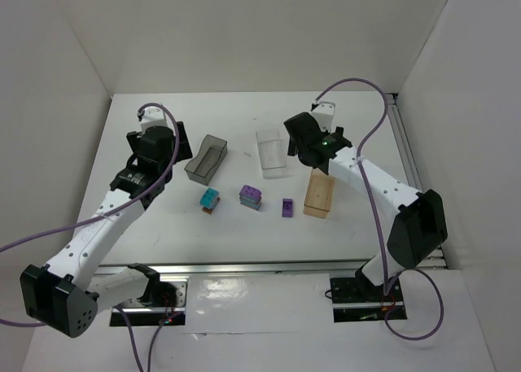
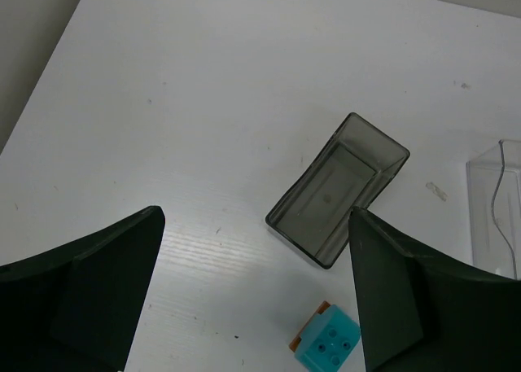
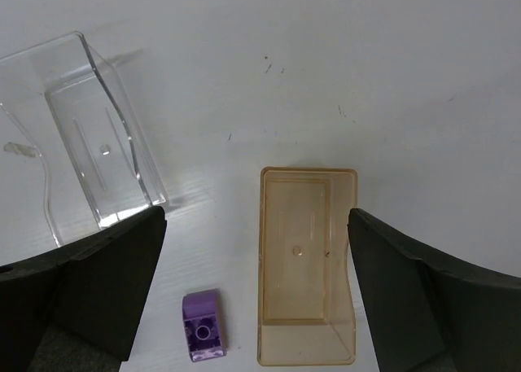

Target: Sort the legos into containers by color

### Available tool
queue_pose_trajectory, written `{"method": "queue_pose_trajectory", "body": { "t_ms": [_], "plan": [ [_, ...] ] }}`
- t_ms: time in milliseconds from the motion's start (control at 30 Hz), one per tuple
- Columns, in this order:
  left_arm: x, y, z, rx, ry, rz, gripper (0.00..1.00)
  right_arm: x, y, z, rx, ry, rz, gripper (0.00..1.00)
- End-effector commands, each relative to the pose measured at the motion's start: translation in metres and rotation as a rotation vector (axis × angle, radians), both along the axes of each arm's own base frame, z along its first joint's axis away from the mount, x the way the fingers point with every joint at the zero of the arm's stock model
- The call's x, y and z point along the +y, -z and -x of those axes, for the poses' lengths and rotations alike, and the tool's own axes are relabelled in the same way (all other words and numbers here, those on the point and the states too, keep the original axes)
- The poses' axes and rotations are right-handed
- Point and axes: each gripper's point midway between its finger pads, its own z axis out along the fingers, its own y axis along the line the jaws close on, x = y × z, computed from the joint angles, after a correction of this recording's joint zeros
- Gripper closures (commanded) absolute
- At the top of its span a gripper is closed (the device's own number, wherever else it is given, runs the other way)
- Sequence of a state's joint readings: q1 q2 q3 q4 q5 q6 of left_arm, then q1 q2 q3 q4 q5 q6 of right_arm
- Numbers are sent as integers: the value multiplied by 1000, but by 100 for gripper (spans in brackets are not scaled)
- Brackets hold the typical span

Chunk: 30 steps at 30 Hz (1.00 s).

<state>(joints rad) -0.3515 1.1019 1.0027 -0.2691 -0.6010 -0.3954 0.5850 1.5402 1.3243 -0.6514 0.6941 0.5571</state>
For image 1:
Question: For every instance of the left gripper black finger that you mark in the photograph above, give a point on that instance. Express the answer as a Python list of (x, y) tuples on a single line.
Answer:
[(133, 139), (184, 151)]

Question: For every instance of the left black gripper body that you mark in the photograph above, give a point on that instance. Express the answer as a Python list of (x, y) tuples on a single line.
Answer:
[(181, 142)]

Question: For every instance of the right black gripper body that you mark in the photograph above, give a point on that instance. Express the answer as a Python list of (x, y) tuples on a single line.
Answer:
[(322, 160)]

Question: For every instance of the teal lego brick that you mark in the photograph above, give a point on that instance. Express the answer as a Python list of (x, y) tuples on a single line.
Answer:
[(208, 197), (251, 199)]

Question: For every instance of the small purple lego brick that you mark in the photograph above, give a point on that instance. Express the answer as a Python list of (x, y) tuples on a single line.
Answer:
[(287, 208)]

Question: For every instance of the purple lego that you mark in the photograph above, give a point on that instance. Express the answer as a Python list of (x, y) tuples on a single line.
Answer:
[(249, 190)]

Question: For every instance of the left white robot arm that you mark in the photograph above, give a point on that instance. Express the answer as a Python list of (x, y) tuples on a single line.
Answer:
[(62, 293)]

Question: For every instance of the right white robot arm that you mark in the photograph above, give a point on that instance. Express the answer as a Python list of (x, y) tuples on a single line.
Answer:
[(418, 221)]

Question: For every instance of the clear plastic container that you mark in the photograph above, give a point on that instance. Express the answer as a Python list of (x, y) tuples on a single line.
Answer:
[(272, 161)]

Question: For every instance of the smoked grey plastic container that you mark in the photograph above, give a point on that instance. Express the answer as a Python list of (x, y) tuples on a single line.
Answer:
[(205, 164)]

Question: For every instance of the wooden tan container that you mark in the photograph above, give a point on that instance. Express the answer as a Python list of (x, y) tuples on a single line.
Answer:
[(319, 194)]

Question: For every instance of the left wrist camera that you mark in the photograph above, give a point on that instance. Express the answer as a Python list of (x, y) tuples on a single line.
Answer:
[(151, 116)]

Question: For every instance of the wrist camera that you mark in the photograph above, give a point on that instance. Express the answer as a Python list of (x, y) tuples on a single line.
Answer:
[(323, 112), (151, 116)]

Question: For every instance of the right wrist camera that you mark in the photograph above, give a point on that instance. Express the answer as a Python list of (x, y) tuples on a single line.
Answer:
[(323, 112)]

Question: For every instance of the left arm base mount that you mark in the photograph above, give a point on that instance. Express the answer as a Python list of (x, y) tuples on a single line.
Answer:
[(163, 300)]

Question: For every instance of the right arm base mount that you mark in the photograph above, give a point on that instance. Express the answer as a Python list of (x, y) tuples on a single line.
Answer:
[(351, 304)]

